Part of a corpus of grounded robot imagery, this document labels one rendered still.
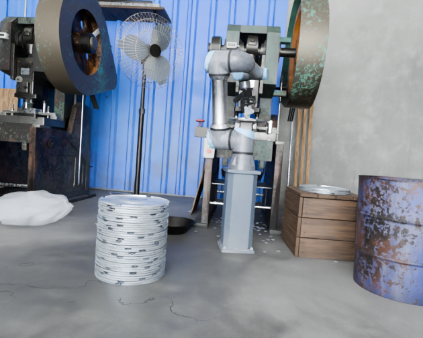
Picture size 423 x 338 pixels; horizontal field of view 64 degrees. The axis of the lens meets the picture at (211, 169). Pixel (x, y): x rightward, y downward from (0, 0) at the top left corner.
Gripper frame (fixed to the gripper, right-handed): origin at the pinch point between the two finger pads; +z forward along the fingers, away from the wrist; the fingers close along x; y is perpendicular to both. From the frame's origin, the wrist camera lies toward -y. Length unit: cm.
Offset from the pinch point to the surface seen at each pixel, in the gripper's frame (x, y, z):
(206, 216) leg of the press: -40, -14, 62
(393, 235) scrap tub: -48, 112, 40
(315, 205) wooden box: -28, 65, 44
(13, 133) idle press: -117, -132, -15
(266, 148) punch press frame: 4.7, 9.3, 23.6
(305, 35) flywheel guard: 28, 34, -46
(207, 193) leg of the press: -35, -15, 46
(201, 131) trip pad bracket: -23.9, -23.5, 4.3
